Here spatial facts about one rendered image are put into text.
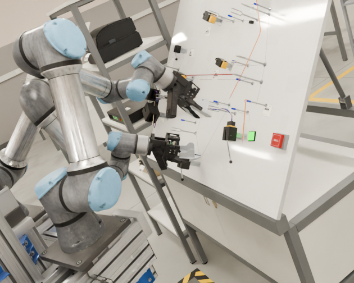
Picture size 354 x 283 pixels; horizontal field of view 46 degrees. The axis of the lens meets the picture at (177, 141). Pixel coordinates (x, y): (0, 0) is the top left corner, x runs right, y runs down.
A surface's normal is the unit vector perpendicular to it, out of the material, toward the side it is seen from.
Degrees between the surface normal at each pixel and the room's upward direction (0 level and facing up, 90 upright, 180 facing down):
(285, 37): 52
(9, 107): 90
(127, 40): 90
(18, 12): 90
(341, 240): 90
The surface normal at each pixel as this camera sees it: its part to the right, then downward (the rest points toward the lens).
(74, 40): 0.81, -0.28
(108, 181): 0.86, -0.02
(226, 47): -0.86, -0.15
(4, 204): 0.73, -0.04
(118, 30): 0.48, 0.14
